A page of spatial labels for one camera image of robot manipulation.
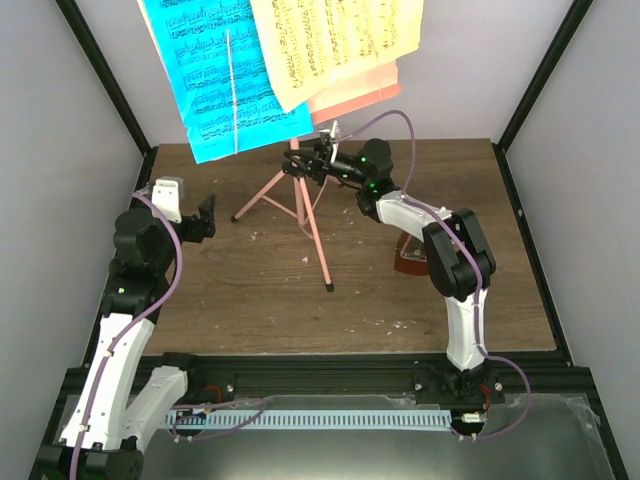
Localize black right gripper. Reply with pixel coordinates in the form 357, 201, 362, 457
286, 139, 369, 188

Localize pink tripod music stand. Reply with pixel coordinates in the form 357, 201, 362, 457
231, 60, 401, 292

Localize yellow sheet music page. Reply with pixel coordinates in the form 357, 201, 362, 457
250, 0, 424, 112

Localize blue sheet music booklet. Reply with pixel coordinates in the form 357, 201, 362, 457
142, 0, 313, 164

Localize red-brown wooden metronome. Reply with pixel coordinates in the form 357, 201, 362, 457
394, 232, 429, 276

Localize clear plastic metronome cover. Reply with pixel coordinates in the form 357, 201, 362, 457
399, 236, 427, 262

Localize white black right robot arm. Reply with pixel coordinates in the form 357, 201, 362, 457
284, 138, 496, 403

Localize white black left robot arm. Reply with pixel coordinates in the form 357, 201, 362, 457
35, 191, 215, 479

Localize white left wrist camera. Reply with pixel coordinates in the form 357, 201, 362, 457
151, 176, 184, 224

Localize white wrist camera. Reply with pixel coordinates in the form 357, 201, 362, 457
151, 176, 184, 224
319, 120, 340, 150

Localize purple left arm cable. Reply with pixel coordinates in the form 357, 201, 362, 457
67, 192, 266, 480

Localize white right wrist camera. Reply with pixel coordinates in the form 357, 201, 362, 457
319, 120, 340, 150

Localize black frame post left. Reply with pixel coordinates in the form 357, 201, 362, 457
55, 0, 153, 156

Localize black frame post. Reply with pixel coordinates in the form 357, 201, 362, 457
55, 0, 153, 156
496, 0, 593, 152

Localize light blue slotted cable duct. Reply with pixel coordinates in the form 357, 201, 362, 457
161, 409, 452, 431

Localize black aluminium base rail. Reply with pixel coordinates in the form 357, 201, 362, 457
132, 352, 595, 408

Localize black frame post right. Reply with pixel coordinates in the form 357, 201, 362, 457
496, 0, 593, 152

